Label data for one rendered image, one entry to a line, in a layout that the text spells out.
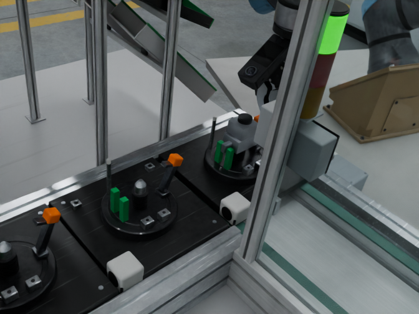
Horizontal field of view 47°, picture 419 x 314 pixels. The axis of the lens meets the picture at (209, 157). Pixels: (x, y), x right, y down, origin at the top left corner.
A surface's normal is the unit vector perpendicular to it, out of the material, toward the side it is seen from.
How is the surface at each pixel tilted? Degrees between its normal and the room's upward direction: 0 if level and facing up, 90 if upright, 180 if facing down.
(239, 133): 90
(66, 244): 0
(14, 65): 0
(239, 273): 90
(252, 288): 90
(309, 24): 90
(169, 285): 0
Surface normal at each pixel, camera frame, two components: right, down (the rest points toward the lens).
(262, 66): -0.27, -0.44
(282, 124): -0.73, 0.34
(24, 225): 0.12, -0.78
